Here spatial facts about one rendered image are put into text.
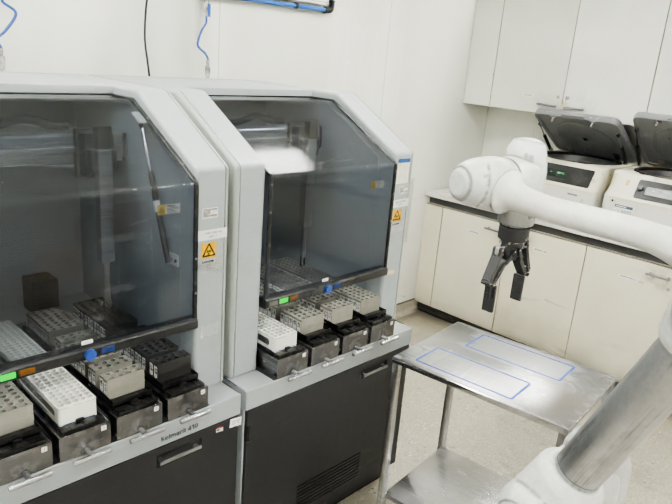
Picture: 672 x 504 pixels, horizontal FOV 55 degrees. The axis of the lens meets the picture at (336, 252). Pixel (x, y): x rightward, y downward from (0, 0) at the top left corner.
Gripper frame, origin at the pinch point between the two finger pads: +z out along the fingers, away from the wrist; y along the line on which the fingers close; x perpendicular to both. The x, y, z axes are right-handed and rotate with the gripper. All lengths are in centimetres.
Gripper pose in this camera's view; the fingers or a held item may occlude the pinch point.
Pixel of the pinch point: (502, 300)
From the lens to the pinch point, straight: 170.4
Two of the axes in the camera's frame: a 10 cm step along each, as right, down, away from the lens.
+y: 7.1, -1.6, 6.9
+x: -7.0, -2.6, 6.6
